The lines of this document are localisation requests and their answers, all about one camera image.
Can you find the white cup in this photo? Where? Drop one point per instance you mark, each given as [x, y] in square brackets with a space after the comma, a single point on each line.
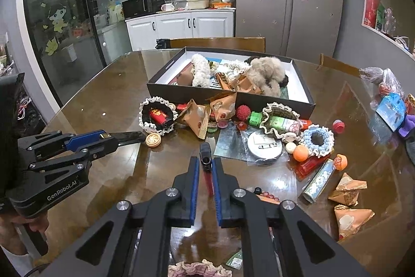
[167, 7]

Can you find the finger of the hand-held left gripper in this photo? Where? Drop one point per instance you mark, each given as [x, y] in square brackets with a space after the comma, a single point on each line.
[81, 140]
[107, 144]

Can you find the grey cloth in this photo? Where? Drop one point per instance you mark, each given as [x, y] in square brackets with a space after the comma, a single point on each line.
[411, 150]

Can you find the orange patterned half ball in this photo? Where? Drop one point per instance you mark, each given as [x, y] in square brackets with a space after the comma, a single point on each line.
[340, 162]

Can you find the white fluffy plush toy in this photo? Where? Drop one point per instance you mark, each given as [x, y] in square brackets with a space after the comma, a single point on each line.
[266, 72]

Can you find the white kitchen cabinet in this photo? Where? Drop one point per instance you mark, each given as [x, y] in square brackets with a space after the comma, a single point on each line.
[207, 25]

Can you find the small green sachet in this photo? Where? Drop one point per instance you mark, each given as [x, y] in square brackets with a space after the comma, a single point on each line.
[234, 259]

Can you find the round wooden disc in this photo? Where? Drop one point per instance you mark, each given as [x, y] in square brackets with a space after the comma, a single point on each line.
[153, 140]

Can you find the black microwave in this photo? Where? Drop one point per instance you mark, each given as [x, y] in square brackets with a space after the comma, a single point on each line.
[142, 6]

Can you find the clear plastic bag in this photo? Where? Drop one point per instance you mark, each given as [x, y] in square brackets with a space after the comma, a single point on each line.
[389, 79]

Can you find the red gift box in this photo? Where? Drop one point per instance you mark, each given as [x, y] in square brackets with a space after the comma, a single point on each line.
[371, 7]

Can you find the dark red lighter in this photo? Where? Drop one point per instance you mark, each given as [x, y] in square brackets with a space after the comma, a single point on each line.
[206, 157]

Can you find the wooden chair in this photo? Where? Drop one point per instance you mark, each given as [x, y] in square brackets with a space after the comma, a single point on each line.
[337, 64]
[227, 44]

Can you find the green labelled bottle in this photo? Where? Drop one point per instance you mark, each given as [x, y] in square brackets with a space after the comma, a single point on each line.
[282, 123]

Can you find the purple cloth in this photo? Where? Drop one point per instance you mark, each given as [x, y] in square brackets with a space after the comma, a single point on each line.
[408, 126]

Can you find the silver foil bag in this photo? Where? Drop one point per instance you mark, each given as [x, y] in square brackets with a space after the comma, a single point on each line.
[228, 147]

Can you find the jar with patterned lid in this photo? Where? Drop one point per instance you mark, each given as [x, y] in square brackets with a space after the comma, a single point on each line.
[411, 103]

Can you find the brown egg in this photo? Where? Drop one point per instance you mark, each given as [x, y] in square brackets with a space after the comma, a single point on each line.
[184, 78]

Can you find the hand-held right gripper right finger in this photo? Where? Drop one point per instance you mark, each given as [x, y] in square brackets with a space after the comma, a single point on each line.
[218, 192]

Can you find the gold foil bar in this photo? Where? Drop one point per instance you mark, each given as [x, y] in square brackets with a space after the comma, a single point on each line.
[224, 80]

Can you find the white cat hair clip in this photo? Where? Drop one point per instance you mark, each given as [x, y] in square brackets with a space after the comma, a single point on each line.
[150, 127]
[290, 137]

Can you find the green gift box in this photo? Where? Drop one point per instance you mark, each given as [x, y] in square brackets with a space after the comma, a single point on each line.
[380, 17]

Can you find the beaded hair clip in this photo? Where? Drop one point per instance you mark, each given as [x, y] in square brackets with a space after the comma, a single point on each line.
[269, 196]

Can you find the black shallow box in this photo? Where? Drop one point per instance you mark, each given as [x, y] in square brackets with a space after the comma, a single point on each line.
[194, 95]

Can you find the small green block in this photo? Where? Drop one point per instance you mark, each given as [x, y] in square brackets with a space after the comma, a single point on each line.
[255, 119]

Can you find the person's left hand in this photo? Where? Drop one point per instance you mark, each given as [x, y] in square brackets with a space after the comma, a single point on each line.
[14, 230]

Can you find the small green cream scrunchie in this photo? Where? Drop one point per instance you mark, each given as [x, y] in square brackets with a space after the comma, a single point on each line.
[215, 66]

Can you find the black lace scrunchie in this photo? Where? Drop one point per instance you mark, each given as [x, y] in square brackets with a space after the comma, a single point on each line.
[144, 110]

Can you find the blue tissue pack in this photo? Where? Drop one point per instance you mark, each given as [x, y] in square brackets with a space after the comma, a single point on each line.
[390, 111]

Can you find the small black device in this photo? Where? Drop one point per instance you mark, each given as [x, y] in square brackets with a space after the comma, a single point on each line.
[162, 44]

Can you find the red spiky ball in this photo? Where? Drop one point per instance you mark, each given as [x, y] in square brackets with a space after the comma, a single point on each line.
[242, 112]

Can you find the blue and white book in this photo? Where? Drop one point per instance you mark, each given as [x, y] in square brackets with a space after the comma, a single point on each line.
[288, 92]

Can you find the pale patterned tube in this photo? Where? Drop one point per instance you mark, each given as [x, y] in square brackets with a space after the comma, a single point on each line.
[319, 181]

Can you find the silver double door refrigerator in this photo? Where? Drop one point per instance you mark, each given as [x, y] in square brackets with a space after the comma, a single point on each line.
[291, 11]

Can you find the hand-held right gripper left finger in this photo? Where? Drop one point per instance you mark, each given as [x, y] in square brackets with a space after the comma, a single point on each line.
[194, 189]

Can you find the white round disc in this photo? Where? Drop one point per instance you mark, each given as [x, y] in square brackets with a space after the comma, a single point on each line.
[262, 147]

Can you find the glass sliding door with stickers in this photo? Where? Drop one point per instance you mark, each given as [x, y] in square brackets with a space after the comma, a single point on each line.
[71, 20]

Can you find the pink crochet scrunchie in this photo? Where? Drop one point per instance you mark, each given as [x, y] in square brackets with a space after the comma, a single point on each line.
[197, 269]

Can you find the red white bottle cap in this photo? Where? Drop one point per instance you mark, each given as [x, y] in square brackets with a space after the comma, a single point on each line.
[338, 126]

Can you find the orange red lighter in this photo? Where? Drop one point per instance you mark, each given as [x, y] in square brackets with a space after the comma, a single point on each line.
[311, 166]

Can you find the blue crochet scrunchie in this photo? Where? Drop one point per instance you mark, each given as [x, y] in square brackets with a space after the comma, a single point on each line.
[308, 137]

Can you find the cream plastic basin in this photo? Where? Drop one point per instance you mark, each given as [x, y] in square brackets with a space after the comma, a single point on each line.
[199, 2]

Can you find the cream crochet scrunchie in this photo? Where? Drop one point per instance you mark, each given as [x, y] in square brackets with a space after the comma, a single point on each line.
[235, 66]

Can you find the orange food package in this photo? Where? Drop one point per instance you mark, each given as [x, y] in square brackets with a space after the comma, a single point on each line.
[223, 5]

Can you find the white chunky scrunchie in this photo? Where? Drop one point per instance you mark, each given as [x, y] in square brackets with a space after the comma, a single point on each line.
[201, 69]

